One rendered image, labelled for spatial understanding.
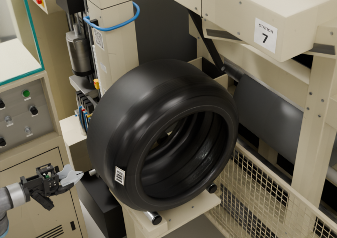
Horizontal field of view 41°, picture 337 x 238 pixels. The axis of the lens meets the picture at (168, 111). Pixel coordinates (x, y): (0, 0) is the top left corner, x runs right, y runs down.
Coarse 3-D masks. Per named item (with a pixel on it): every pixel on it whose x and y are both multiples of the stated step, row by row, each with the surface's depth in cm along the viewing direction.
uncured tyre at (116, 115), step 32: (160, 64) 166; (128, 96) 157; (160, 96) 152; (192, 96) 155; (224, 96) 166; (96, 128) 162; (128, 128) 151; (160, 128) 152; (192, 128) 203; (224, 128) 190; (96, 160) 166; (128, 160) 153; (160, 160) 203; (192, 160) 200; (224, 160) 183; (128, 192) 160; (160, 192) 191; (192, 192) 181
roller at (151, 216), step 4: (144, 212) 184; (148, 212) 182; (152, 212) 182; (156, 212) 182; (148, 216) 182; (152, 216) 180; (156, 216) 180; (160, 216) 181; (152, 220) 180; (156, 220) 180; (160, 220) 182; (156, 224) 182
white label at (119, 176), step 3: (117, 168) 154; (117, 171) 155; (120, 171) 154; (123, 171) 153; (117, 174) 155; (120, 174) 154; (123, 174) 153; (117, 177) 156; (120, 177) 155; (123, 177) 154; (117, 180) 157; (120, 180) 156; (123, 180) 155; (120, 183) 156; (123, 183) 155
